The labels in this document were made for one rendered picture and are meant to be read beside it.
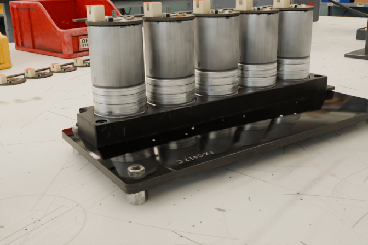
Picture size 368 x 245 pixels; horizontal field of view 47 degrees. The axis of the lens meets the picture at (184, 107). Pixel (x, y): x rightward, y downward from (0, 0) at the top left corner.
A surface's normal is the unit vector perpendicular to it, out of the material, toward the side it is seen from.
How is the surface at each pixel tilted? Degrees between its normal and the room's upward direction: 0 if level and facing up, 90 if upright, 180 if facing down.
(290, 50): 90
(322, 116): 0
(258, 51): 90
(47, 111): 0
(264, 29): 90
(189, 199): 0
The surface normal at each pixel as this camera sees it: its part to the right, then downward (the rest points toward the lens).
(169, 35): 0.02, 0.29
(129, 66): 0.52, 0.23
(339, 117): -0.02, -0.96
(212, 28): -0.24, 0.29
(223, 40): 0.28, 0.27
